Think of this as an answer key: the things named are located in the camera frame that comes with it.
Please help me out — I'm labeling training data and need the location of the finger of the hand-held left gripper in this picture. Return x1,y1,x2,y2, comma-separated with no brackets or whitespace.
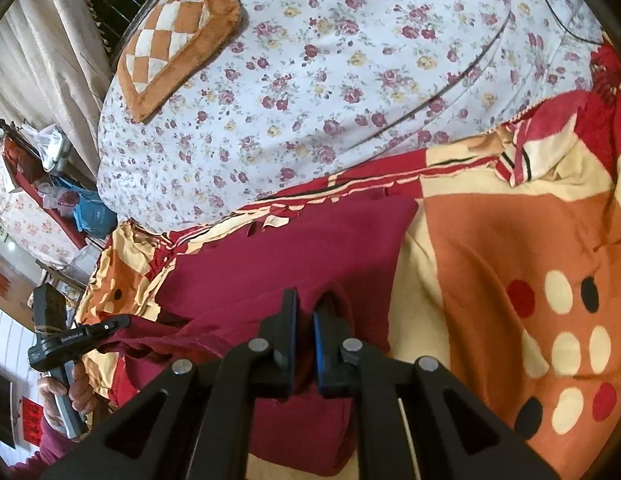
88,315,132,345

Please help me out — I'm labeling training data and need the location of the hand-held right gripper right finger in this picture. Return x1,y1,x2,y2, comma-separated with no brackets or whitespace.
312,304,561,480

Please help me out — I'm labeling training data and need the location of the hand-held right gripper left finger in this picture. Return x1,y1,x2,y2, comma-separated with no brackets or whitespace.
40,288,298,480

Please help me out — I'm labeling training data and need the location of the dark red garment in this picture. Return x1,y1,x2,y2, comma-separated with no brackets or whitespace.
98,187,421,478

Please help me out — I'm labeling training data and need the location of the person's left forearm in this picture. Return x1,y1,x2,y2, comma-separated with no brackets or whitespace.
8,416,84,479

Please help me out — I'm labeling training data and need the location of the person's left hand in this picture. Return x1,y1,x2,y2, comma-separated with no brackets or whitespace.
37,360,100,437

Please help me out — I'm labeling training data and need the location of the red paper decoration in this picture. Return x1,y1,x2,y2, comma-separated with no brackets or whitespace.
20,395,44,446

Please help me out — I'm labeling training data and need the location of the blue plastic bag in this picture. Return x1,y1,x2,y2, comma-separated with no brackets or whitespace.
73,187,118,241

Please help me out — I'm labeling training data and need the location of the floral furniture cover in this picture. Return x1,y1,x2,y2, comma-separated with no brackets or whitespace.
0,150,86,268

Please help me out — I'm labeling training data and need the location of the silver container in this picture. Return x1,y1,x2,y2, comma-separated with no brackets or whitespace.
39,126,74,174

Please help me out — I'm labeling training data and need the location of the yellow orange red printed blanket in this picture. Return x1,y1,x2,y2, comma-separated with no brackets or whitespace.
75,42,621,480

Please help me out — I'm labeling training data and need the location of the beige curtain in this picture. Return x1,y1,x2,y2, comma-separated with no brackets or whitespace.
0,0,122,173

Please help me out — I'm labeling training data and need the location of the white floral bed quilt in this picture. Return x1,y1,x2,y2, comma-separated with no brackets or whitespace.
97,0,609,241

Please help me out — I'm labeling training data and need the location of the orange checkered cushion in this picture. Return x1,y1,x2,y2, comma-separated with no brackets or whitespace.
117,0,244,124

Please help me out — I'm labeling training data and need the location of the black cable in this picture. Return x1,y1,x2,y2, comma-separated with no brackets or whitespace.
528,0,604,44

